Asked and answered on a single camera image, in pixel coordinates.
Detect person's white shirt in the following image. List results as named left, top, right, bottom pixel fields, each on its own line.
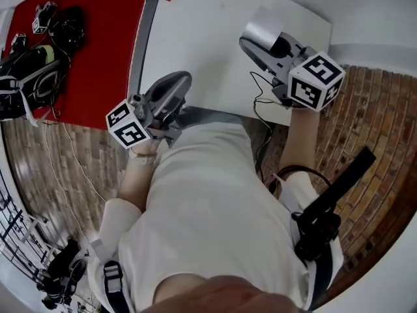
left=87, top=121, right=345, bottom=313

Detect person's right forearm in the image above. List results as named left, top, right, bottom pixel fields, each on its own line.
left=279, top=108, right=323, bottom=176

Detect white floor cable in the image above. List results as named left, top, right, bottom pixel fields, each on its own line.
left=42, top=122, right=109, bottom=241

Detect white metal frame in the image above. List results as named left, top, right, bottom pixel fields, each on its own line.
left=22, top=215, right=50, bottom=241

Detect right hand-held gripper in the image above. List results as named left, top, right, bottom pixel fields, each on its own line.
left=239, top=33, right=346, bottom=112

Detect white wrist band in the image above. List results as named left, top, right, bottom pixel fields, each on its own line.
left=128, top=153, right=158, bottom=167

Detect dark left shoulder strap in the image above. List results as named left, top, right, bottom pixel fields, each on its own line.
left=103, top=261, right=132, bottom=313

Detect black gear pile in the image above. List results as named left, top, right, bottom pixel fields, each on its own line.
left=40, top=238, right=88, bottom=309

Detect dark shoulder strap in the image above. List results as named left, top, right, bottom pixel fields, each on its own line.
left=311, top=249, right=337, bottom=312
left=103, top=261, right=132, bottom=313

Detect black metal railing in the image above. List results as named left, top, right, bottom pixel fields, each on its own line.
left=0, top=171, right=44, bottom=282

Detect red table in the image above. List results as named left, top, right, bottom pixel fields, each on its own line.
left=1, top=0, right=154, bottom=130

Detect idle hand-held gripper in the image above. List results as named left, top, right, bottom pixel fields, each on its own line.
left=31, top=1, right=59, bottom=35

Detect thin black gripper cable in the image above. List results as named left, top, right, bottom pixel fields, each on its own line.
left=250, top=72, right=285, bottom=183

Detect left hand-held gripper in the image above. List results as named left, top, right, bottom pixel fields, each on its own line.
left=106, top=71, right=192, bottom=150

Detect black backpack with white straps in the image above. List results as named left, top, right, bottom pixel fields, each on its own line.
left=0, top=43, right=72, bottom=128

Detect person's chin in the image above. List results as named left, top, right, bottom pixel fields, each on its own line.
left=139, top=274, right=313, bottom=313

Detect dark right shoulder strap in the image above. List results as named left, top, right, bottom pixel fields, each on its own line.
left=311, top=249, right=337, bottom=312

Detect person's blue jeans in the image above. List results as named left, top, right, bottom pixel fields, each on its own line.
left=177, top=106, right=242, bottom=134

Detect person's left forearm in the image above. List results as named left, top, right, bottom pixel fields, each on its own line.
left=117, top=140, right=163, bottom=215

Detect thick black cable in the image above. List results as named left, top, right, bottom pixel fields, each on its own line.
left=278, top=164, right=341, bottom=262

